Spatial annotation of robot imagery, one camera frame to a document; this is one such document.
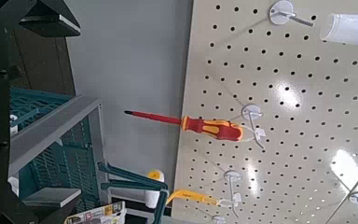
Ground red yellow screwdriver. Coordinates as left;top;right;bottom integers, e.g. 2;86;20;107
123;109;244;143

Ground grey metal stand panel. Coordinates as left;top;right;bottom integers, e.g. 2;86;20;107
64;0;194;203

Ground yellow pliers on card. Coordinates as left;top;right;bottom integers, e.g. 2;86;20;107
63;201;128;224

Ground yellow handled paint roller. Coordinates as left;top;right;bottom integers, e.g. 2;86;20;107
144;169;222;209

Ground white perforated pegboard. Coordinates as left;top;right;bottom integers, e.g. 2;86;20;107
171;0;358;224

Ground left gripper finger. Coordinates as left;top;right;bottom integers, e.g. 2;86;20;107
18;0;82;38
21;187;82;224

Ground grey teal plastic crate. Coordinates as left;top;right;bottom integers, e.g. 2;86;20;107
7;87;110;216

